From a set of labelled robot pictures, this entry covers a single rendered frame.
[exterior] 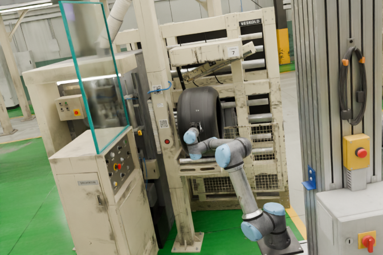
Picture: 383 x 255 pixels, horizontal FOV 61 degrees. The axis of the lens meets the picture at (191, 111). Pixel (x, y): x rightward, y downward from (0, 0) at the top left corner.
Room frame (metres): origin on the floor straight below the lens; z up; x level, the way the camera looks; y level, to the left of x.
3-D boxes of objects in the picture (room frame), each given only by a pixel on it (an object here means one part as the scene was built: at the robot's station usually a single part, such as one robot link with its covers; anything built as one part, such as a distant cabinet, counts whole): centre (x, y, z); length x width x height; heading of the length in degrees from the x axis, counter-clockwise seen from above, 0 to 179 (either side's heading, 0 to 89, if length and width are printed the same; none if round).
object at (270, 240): (1.59, -0.37, 0.77); 0.15 x 0.15 x 0.10
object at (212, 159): (2.46, 0.00, 0.90); 0.35 x 0.05 x 0.05; 77
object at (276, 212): (1.59, -0.36, 0.88); 0.13 x 0.12 x 0.14; 121
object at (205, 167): (2.46, 0.01, 0.83); 0.36 x 0.09 x 0.06; 77
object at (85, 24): (2.24, 0.58, 1.74); 0.55 x 0.02 x 0.95; 167
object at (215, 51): (2.86, -0.21, 1.71); 0.61 x 0.25 x 0.15; 77
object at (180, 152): (2.64, 0.15, 0.90); 0.40 x 0.03 x 0.10; 167
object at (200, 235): (2.64, 0.23, 0.02); 0.27 x 0.27 x 0.04; 77
